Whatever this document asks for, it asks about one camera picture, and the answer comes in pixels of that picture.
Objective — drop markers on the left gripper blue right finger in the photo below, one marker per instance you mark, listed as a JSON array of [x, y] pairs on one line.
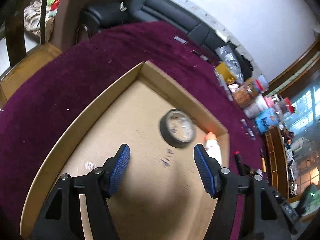
[[262, 217]]

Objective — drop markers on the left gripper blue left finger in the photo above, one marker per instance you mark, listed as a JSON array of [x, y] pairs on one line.
[[60, 216]]

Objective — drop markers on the black marker red cap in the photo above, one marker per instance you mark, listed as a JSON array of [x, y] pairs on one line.
[[239, 163]]

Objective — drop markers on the white small bottle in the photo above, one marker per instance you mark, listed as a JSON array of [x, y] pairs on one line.
[[212, 147]]

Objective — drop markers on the black tape roll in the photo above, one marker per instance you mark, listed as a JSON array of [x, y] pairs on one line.
[[177, 129]]

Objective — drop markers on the black gold lipstick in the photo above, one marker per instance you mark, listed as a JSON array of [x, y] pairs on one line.
[[249, 171]]

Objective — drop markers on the yellow black pen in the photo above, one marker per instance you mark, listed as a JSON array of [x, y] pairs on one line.
[[263, 160]]

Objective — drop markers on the wooden side cabinet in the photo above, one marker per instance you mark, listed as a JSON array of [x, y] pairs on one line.
[[276, 161]]

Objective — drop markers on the cardboard tray box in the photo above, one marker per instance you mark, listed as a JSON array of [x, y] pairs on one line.
[[161, 195]]

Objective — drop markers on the blue label clear jar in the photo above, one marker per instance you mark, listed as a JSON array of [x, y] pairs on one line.
[[267, 119]]

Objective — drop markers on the purple tablecloth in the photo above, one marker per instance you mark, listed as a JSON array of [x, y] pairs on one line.
[[40, 111]]

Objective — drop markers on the red lid clear jar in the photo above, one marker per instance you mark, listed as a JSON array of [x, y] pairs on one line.
[[285, 106]]

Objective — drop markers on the white plastic tub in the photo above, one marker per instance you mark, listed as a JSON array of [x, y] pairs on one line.
[[257, 106]]

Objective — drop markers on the brown label jar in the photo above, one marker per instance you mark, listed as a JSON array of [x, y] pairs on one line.
[[244, 95]]

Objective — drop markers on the gold tape red blue lid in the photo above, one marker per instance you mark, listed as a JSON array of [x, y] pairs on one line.
[[255, 86]]

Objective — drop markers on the white thin pen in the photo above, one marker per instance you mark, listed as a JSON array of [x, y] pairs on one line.
[[217, 76]]

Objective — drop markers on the yellow tape roll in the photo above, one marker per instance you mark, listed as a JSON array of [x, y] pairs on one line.
[[228, 77]]

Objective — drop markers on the metal clip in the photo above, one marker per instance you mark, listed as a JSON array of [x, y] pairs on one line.
[[181, 40]]

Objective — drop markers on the black leather sofa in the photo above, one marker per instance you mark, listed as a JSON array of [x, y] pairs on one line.
[[99, 16]]

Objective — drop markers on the dark wooden chair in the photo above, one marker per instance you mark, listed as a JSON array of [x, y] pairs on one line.
[[23, 63]]

